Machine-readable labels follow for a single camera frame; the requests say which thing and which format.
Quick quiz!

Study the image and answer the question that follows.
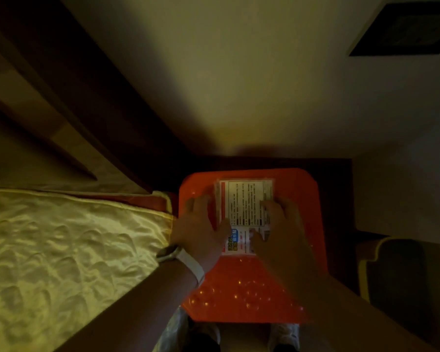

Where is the person's right hand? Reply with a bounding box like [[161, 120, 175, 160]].
[[249, 199, 328, 291]]

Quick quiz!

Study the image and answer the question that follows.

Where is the person's left hand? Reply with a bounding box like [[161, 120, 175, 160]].
[[170, 194, 232, 271]]

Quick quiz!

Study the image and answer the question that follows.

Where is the white printed packet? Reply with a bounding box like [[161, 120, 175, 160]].
[[214, 178, 276, 256]]

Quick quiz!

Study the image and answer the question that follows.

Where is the person's right forearm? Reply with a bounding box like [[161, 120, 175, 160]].
[[293, 273, 439, 352]]

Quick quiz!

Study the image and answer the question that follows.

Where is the person's left forearm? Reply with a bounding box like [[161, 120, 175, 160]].
[[55, 258, 203, 352]]

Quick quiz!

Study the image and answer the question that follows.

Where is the orange plastic stool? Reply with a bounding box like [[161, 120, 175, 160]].
[[178, 168, 329, 324]]

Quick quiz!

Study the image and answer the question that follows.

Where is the white wristwatch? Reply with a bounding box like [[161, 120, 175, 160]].
[[156, 244, 206, 288]]

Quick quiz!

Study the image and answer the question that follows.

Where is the red bed base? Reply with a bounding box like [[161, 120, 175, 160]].
[[69, 191, 177, 217]]

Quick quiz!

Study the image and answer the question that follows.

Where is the white right shoe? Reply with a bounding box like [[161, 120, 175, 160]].
[[267, 323, 301, 352]]

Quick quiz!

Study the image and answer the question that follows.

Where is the white shoe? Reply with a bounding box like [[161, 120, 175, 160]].
[[189, 322, 221, 352], [267, 323, 301, 352]]

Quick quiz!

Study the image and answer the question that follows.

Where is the white left shoe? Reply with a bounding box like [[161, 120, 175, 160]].
[[189, 322, 221, 352]]

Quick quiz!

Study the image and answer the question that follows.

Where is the light patterned garment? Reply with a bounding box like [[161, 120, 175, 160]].
[[153, 307, 190, 352]]

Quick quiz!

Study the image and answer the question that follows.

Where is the dark bag with yellow trim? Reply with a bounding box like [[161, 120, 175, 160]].
[[357, 236, 440, 352]]

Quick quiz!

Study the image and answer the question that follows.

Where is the cream quilted mattress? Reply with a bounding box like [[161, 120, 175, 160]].
[[0, 187, 175, 352]]

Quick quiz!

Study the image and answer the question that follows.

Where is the dark wooden headboard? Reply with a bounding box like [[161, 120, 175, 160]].
[[0, 0, 197, 195]]

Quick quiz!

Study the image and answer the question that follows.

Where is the dark framed wall panel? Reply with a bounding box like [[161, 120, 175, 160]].
[[349, 1, 440, 57]]

